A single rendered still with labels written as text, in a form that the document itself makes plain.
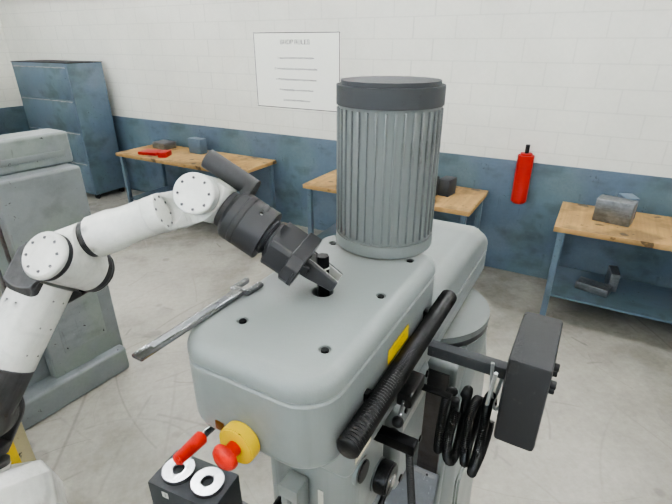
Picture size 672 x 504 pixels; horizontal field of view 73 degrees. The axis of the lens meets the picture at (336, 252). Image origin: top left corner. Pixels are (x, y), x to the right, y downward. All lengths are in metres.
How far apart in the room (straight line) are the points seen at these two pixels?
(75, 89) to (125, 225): 7.08
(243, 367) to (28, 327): 0.38
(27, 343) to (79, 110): 7.10
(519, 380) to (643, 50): 4.04
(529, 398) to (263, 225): 0.61
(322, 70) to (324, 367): 5.10
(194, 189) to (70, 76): 7.14
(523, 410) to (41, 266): 0.89
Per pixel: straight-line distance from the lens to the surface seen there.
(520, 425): 1.04
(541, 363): 0.96
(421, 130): 0.82
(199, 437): 0.80
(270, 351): 0.64
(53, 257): 0.82
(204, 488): 1.42
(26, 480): 0.93
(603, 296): 4.64
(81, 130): 7.90
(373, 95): 0.80
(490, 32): 4.88
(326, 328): 0.68
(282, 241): 0.72
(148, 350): 0.67
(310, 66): 5.66
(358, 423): 0.65
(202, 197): 0.72
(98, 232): 0.82
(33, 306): 0.87
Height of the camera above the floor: 2.27
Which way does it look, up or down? 25 degrees down
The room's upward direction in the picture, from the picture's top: straight up
